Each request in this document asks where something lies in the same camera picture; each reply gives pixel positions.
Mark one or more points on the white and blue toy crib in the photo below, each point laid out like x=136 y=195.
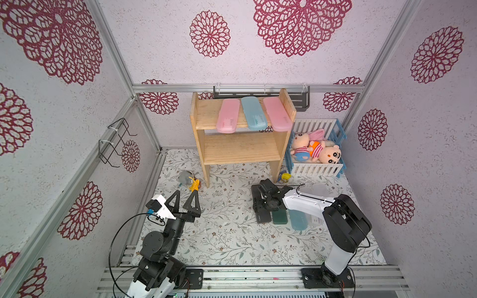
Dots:
x=333 y=132

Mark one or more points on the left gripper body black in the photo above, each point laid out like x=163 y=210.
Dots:
x=186 y=216

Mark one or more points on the dark green pencil case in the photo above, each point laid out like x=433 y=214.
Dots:
x=279 y=217

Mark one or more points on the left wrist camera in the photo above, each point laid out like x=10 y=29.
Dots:
x=157 y=207

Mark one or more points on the pink rabbit plush doll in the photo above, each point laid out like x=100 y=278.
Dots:
x=306 y=146

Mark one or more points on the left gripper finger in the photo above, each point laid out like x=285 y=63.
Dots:
x=173 y=202
x=192 y=204

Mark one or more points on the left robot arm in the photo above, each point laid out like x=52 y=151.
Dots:
x=159 y=272

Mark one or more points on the cartoon boy plush doll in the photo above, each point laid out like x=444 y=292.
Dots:
x=325 y=152

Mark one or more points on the pink pencil case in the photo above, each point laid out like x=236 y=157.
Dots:
x=228 y=116
x=278 y=115

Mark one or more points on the black wall shelf bracket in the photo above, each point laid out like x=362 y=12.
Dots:
x=301 y=100

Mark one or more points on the dark grey pencil case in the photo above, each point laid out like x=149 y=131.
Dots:
x=263 y=216

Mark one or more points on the small yellow blue toy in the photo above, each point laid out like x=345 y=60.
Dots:
x=284 y=176

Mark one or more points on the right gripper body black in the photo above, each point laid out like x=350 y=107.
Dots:
x=263 y=201

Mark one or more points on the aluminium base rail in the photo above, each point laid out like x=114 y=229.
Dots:
x=375 y=281

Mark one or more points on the light blue pencil case top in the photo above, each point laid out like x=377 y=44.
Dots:
x=255 y=117

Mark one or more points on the wooden two-tier shelf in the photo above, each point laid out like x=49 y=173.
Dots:
x=236 y=148

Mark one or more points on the yellow and grey toy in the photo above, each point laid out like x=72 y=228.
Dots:
x=188 y=179

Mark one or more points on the clear frosted pencil case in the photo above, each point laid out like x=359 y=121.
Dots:
x=318 y=190

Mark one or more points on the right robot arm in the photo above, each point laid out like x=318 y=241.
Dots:
x=346 y=223

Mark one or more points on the black wire wall rack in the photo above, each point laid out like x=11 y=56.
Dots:
x=108 y=147

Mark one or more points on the teal pencil case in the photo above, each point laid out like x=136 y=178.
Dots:
x=298 y=220

